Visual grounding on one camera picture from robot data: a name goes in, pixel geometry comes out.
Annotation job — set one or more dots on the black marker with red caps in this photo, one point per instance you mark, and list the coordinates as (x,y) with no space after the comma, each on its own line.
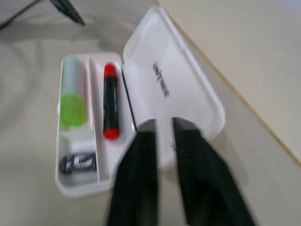
(111,101)

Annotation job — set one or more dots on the black eraser with white print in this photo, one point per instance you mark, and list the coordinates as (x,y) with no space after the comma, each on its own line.
(78,163)

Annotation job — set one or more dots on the green and white glue stick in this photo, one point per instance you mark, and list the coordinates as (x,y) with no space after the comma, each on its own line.
(73,99)

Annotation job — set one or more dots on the white plastic pencil case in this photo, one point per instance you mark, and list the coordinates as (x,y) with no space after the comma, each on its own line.
(164,77)

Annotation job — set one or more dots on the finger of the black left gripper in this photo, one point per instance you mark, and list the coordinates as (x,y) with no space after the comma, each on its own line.
(18,14)
(70,13)

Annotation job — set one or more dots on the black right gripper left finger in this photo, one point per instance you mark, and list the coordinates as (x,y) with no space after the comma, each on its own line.
(138,179)

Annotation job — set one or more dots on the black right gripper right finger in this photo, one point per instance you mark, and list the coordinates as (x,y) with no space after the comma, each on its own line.
(202,179)

